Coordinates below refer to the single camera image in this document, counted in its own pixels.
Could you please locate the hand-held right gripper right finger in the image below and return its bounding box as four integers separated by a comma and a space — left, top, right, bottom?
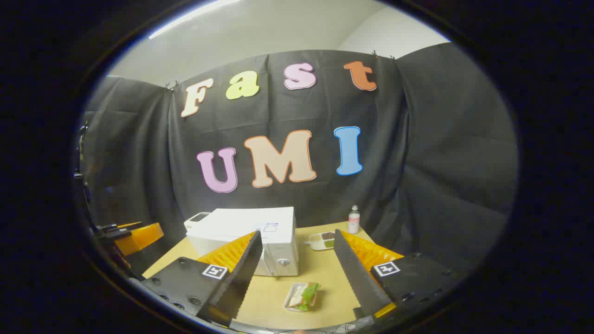
333, 229, 465, 321

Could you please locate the white compartment food tray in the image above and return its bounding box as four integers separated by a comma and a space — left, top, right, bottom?
309, 231, 336, 251

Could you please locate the white microwave oven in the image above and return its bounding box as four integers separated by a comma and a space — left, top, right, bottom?
184, 207, 300, 277

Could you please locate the small white plastic tray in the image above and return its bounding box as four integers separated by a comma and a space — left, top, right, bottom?
283, 282, 321, 312

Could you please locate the black backdrop cloth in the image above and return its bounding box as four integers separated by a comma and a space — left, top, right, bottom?
77, 43, 519, 279

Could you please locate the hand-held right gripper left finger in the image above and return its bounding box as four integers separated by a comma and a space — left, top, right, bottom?
142, 231, 264, 327

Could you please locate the bread and lettuce sandwich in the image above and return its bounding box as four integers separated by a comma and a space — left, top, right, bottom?
289, 282, 322, 312

